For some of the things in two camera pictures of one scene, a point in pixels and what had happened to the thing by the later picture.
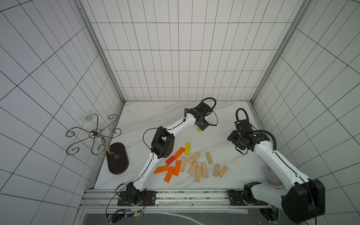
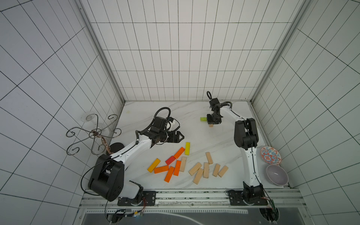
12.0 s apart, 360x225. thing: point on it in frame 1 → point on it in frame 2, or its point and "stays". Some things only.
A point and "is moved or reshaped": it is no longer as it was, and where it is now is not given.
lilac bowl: [273, 176] stays
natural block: [209, 158] stays
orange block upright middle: [177, 168] stays
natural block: [204, 170] is moved or reshaped
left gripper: [204, 125] → [172, 139]
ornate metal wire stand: [98, 144] stays
